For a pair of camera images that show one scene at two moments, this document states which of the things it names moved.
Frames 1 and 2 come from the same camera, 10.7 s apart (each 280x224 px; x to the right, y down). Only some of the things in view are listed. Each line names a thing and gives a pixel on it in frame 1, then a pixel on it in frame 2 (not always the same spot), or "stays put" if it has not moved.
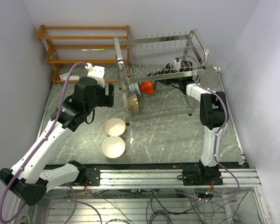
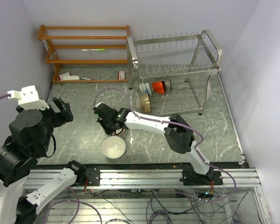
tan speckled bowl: x=133 y=104 → x=144 y=102
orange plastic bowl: x=147 y=87 → x=159 y=87
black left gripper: x=108 y=95 → x=64 y=109
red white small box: x=60 y=76 stays put
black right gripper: x=171 y=70 → x=105 y=124
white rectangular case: x=72 y=78 stays put
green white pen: x=94 y=49 stays put
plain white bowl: x=113 y=147 stays put
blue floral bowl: x=134 y=88 → x=144 y=88
